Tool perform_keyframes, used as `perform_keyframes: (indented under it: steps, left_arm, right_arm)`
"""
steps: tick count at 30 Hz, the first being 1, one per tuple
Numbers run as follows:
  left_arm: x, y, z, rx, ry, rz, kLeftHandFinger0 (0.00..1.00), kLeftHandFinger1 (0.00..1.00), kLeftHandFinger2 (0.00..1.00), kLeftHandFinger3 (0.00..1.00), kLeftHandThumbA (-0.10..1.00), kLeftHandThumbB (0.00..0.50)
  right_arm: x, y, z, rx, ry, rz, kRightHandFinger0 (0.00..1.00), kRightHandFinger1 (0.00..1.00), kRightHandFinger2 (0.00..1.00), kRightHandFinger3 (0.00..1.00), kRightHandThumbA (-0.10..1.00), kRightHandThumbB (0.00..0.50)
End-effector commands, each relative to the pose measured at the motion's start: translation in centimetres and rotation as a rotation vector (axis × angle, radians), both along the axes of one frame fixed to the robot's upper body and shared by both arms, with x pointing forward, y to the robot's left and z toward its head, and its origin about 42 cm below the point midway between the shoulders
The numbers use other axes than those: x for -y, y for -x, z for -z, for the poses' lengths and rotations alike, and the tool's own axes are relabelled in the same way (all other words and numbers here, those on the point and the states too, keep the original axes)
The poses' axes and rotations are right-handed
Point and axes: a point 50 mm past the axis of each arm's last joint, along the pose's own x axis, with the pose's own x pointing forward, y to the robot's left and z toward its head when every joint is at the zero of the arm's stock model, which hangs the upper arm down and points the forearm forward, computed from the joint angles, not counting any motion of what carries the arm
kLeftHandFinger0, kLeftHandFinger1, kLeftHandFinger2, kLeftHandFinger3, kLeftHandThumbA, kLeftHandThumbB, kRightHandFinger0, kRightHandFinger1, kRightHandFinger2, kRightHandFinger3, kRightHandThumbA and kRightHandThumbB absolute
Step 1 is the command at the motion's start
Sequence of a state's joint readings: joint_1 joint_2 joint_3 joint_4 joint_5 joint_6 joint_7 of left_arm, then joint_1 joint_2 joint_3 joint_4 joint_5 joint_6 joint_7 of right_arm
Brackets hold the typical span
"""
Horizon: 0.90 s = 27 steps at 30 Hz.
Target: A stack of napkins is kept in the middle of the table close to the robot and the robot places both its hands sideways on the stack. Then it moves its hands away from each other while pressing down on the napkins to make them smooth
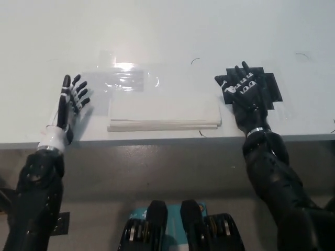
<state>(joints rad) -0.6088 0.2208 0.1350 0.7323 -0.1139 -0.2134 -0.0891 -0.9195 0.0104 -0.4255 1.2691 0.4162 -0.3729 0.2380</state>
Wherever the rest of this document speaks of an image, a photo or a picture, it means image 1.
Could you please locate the black flat tray piece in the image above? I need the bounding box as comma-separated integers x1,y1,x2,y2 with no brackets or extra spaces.
214,66,284,111

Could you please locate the black slanted rod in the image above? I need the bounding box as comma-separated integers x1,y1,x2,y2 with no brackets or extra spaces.
0,188,12,210

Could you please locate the white napkin stack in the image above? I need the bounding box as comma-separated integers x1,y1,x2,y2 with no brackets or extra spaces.
106,91,223,132

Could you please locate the clear plastic film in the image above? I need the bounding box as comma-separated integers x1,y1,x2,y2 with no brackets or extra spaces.
96,49,162,93

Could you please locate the clear plastic bag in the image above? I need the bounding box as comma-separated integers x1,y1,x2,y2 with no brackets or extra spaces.
85,70,146,116

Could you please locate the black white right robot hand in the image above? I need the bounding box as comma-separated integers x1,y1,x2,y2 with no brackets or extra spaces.
214,61,271,137

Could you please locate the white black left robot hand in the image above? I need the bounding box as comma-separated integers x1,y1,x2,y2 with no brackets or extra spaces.
37,74,91,152

